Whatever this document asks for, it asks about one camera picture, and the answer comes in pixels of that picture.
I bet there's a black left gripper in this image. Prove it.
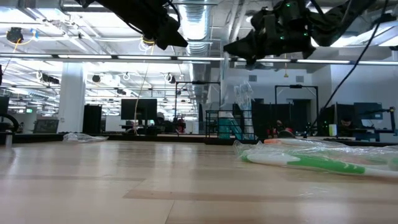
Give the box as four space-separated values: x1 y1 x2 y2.
118 0 189 50

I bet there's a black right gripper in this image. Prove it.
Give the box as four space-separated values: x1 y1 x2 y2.
223 0 317 68

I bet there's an orange toothbrush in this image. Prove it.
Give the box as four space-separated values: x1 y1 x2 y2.
263 138 317 146

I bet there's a clear plastic wrapper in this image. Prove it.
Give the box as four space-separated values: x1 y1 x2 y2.
62 132 109 144

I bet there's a blue monitor on arm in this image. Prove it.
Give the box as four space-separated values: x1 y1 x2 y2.
353 101 398 141

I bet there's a black monitor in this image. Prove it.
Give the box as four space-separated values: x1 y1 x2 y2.
120 98 158 121

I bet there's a person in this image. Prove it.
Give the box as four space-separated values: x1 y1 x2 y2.
154 111 167 134
338 115 355 137

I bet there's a long ceiling light bar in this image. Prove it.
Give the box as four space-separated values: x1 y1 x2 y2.
0 52 398 65

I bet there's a black cabinet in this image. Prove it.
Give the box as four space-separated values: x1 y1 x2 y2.
82 104 103 134

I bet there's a white pillar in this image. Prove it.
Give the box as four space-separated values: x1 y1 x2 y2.
57 62 86 134

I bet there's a dark laptop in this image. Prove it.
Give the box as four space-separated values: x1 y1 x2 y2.
33 119 60 134

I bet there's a black rig frame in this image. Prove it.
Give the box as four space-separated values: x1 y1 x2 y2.
274 84 320 138
174 80 222 138

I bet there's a black wire mesh basket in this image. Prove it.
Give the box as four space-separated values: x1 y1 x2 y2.
205 109 256 140

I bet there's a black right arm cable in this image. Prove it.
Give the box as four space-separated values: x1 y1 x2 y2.
309 0 389 139

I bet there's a black ceiling cable reel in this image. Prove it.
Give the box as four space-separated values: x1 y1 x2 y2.
6 27 24 44

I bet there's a black aluminium table frame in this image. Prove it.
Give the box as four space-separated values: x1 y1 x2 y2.
0 132 398 147

